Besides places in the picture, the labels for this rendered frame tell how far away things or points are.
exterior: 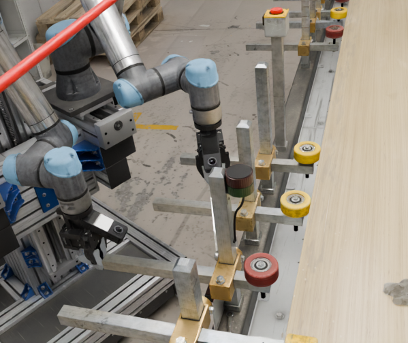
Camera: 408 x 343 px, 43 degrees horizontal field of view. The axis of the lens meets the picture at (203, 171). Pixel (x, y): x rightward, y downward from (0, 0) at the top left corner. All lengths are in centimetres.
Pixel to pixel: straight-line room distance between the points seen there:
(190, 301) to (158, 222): 181
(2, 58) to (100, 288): 121
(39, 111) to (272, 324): 82
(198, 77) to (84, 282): 128
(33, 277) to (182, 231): 85
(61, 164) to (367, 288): 72
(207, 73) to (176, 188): 183
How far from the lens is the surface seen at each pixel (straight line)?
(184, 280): 95
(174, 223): 275
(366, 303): 115
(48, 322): 218
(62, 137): 133
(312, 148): 158
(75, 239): 132
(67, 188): 120
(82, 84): 175
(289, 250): 165
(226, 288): 122
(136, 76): 127
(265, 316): 147
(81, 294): 223
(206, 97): 124
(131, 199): 299
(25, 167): 125
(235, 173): 108
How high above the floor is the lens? 177
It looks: 35 degrees down
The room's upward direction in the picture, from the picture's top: 8 degrees counter-clockwise
